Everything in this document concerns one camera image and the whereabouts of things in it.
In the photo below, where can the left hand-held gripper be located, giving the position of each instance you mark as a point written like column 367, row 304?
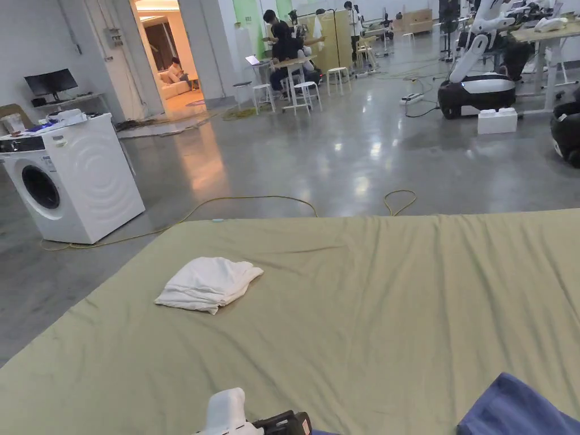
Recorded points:
column 225, row 412

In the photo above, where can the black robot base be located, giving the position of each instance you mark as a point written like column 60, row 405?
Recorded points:
column 566, row 131

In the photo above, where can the white folded cloth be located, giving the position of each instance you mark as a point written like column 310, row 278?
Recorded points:
column 208, row 285

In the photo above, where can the bed with pale green sheet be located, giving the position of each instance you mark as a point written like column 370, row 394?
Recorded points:
column 362, row 317

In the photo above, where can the white washing machine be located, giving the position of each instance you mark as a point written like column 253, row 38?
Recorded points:
column 86, row 181

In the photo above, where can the dark blue garment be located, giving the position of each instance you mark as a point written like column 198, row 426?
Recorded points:
column 521, row 408

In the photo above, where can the cream sofa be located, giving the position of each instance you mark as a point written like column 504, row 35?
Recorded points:
column 172, row 88

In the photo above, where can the white power strip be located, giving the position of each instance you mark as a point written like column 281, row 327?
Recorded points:
column 412, row 97

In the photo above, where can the desk with black monitor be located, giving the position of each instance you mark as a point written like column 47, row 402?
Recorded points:
column 52, row 84

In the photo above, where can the group of people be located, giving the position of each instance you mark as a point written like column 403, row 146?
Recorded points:
column 283, row 45

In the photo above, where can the wooden cabinet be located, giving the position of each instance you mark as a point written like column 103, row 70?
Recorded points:
column 333, row 41

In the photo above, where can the white wheeled robot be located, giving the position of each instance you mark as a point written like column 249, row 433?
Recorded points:
column 476, row 90

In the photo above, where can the wooden crate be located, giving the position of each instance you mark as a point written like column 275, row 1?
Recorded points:
column 417, row 21

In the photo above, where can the wooden-topped desk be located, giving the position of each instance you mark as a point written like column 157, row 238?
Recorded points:
column 543, row 36

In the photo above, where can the grey wall electrical box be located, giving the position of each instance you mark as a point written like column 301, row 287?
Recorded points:
column 114, row 38

